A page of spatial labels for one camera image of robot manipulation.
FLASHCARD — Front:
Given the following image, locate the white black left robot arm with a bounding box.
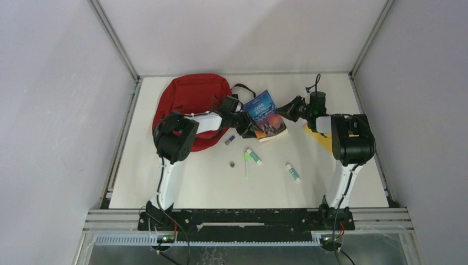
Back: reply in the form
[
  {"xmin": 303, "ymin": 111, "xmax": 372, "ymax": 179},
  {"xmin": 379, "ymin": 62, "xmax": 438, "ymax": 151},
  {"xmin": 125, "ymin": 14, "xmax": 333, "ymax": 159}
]
[{"xmin": 146, "ymin": 96, "xmax": 262, "ymax": 230}]

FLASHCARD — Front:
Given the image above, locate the yellow notebook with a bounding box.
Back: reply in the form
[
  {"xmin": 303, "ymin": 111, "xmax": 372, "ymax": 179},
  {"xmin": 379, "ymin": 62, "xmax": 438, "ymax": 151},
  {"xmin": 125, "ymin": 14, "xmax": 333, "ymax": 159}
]
[{"xmin": 302, "ymin": 124, "xmax": 332, "ymax": 153}]

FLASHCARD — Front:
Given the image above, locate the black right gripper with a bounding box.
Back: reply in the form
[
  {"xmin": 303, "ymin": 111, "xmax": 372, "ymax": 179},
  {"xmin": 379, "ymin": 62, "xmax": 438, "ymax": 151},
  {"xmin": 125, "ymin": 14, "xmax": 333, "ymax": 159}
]
[{"xmin": 274, "ymin": 96, "xmax": 312, "ymax": 123}]

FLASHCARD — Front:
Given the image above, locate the aluminium frame rail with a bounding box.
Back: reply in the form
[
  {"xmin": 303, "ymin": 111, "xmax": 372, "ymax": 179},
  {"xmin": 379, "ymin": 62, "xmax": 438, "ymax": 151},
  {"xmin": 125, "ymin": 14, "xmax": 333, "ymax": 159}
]
[{"xmin": 88, "ymin": 0, "xmax": 140, "ymax": 83}]

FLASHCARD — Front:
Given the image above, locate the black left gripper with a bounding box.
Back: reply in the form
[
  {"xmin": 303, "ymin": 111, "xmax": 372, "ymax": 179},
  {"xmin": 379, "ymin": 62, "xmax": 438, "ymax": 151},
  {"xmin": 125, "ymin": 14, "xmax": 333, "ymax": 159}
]
[{"xmin": 228, "ymin": 110, "xmax": 263, "ymax": 139}]

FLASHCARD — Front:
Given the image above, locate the purple capped small tube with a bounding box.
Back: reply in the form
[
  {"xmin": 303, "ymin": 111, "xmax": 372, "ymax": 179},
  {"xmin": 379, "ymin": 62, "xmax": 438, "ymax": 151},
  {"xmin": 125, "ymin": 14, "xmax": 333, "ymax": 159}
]
[{"xmin": 225, "ymin": 135, "xmax": 235, "ymax": 146}]

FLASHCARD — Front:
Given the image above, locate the green capped white pen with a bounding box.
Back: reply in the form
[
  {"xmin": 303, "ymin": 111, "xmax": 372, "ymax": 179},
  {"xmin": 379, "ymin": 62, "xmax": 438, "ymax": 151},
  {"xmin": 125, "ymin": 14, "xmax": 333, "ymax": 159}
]
[{"xmin": 244, "ymin": 151, "xmax": 249, "ymax": 178}]

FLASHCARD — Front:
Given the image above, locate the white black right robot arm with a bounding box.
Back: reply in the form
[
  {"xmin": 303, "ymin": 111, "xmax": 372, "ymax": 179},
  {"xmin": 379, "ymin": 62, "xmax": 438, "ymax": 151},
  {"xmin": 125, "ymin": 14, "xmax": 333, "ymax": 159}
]
[{"xmin": 275, "ymin": 92, "xmax": 376, "ymax": 230}]

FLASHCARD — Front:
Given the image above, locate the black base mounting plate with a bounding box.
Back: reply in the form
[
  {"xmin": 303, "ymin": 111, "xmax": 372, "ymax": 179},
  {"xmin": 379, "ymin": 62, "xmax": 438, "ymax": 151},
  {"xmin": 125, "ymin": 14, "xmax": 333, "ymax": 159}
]
[{"xmin": 137, "ymin": 206, "xmax": 355, "ymax": 232}]

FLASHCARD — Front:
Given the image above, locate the green white glue stick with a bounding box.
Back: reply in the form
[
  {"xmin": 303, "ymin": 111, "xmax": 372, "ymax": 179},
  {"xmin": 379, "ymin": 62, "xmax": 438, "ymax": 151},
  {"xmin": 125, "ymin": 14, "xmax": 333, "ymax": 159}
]
[
  {"xmin": 286, "ymin": 163, "xmax": 301, "ymax": 182},
  {"xmin": 246, "ymin": 148, "xmax": 262, "ymax": 165}
]

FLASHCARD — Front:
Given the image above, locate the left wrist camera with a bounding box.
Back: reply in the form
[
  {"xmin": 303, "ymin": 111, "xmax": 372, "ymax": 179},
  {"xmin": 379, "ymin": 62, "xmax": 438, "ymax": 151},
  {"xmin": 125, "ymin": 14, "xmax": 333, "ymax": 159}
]
[{"xmin": 220, "ymin": 96, "xmax": 242, "ymax": 113}]

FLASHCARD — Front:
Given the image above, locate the red student backpack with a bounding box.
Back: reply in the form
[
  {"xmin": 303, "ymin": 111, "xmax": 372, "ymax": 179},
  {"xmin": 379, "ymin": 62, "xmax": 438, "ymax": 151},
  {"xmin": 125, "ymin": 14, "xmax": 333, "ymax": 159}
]
[{"xmin": 152, "ymin": 73, "xmax": 238, "ymax": 152}]

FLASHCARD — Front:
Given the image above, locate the black right camera cable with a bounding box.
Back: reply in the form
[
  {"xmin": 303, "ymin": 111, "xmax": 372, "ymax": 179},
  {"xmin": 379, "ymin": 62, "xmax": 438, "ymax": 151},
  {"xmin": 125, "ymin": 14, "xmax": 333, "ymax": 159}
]
[{"xmin": 305, "ymin": 73, "xmax": 322, "ymax": 94}]

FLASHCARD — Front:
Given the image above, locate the blue Jane Eyre book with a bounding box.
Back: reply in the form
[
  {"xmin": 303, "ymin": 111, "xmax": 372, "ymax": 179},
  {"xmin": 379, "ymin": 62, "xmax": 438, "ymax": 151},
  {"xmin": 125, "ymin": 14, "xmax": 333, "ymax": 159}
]
[{"xmin": 243, "ymin": 90, "xmax": 288, "ymax": 142}]

